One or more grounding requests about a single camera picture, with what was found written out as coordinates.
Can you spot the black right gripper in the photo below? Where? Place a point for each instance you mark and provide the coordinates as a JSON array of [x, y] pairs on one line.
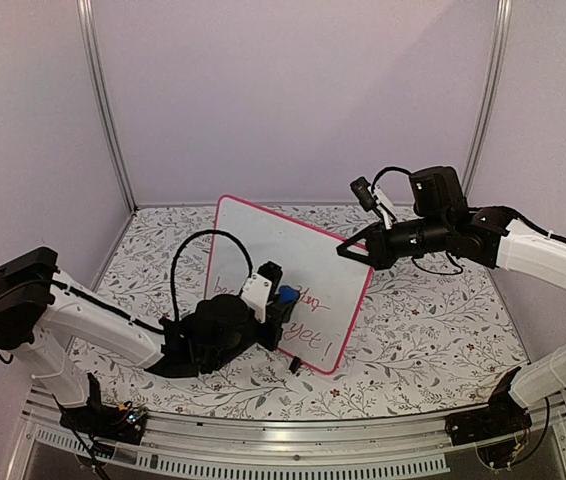
[[377, 253]]

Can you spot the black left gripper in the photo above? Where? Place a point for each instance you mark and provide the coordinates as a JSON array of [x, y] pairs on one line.
[[275, 315]]

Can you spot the blue whiteboard eraser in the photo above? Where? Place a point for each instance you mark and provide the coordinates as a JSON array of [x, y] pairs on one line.
[[287, 294]]

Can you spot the pink framed whiteboard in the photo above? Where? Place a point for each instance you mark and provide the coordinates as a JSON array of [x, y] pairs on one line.
[[331, 288]]

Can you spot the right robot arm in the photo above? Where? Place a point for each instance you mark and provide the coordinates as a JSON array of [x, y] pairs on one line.
[[537, 253]]

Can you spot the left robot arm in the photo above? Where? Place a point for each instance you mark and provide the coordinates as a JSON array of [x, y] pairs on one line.
[[37, 299]]

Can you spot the floral table mat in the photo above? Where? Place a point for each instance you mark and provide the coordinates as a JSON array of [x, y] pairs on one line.
[[425, 340]]

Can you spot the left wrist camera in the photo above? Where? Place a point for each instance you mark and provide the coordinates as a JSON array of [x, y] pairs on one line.
[[260, 287]]

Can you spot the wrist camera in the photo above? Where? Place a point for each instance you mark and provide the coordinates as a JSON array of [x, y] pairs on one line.
[[372, 199], [260, 287]]

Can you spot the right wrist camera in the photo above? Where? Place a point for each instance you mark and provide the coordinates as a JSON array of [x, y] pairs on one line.
[[372, 199]]

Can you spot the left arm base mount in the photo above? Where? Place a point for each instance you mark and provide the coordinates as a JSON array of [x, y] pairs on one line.
[[124, 424]]

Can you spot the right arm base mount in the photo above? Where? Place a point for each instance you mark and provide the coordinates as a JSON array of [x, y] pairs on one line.
[[504, 430]]

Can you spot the right aluminium frame post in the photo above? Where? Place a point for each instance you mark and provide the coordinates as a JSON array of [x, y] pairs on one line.
[[489, 93]]

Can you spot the aluminium frame post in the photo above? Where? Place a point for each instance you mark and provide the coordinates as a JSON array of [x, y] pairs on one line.
[[489, 93], [87, 23]]

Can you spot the front aluminium rail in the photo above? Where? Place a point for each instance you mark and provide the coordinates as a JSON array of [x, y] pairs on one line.
[[404, 447]]

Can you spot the left aluminium frame post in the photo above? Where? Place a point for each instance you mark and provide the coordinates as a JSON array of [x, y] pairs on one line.
[[87, 23]]

